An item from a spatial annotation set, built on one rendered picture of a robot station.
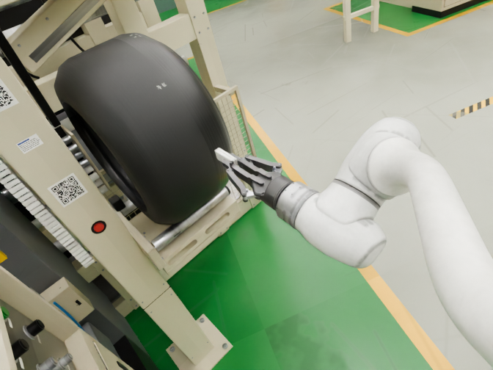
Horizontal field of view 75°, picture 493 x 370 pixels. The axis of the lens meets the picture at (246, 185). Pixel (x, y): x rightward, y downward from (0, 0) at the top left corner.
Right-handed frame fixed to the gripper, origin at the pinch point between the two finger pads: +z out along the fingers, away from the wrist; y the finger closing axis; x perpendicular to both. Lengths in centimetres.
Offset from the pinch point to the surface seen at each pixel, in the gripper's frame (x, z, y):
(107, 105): -15.0, 23.3, 14.5
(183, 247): 40.7, 16.8, 15.9
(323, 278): 124, -3, -42
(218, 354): 124, 11, 27
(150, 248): 30.8, 17.9, 25.3
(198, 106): -7.2, 14.6, -4.5
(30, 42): -19, 75, 15
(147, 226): 49, 43, 19
